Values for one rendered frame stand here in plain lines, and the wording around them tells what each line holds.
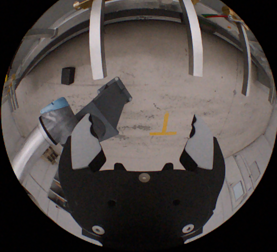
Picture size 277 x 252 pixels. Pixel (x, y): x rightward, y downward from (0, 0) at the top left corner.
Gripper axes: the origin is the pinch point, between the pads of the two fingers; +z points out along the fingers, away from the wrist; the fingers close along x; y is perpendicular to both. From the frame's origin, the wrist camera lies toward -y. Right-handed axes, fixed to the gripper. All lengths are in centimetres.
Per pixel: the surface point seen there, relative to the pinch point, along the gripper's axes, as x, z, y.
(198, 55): 14.0, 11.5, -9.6
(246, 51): 36.7, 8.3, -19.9
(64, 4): -39, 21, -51
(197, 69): 13.9, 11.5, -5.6
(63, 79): -94, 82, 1
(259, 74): 274, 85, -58
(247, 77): 37.4, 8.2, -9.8
